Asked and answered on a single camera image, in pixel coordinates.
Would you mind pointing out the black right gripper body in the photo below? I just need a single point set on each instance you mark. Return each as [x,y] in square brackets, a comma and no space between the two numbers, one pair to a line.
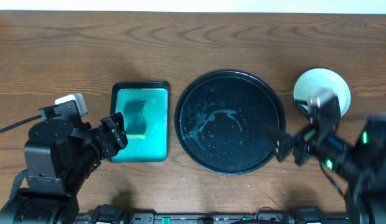
[298,147]

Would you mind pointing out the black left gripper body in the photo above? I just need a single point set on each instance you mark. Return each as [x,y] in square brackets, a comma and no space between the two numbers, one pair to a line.
[103,140]

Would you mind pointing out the dark green sponge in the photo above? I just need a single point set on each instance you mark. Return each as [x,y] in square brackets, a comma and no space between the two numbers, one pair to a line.
[136,125]

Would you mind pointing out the mint plate with stain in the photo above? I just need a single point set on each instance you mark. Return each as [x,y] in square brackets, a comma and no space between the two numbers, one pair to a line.
[318,78]

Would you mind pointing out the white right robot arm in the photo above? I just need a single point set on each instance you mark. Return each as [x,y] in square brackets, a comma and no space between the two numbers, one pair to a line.
[362,165]

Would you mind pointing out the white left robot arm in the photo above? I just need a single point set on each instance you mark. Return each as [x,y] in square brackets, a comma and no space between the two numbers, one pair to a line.
[61,153]

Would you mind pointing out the black rectangular soap tray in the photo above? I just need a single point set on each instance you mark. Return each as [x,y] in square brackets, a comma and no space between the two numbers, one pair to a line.
[153,148]

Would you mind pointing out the round black tray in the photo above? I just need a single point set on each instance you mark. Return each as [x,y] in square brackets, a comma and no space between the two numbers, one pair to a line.
[219,121]

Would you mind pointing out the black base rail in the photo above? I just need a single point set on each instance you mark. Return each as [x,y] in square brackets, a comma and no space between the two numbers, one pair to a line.
[108,214]

